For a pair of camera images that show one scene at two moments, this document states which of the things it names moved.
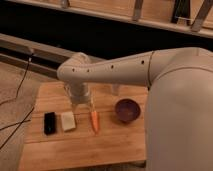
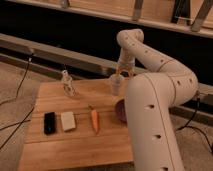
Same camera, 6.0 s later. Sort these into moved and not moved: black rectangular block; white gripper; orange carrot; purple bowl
Moved: white gripper
Not moved: purple bowl; orange carrot; black rectangular block
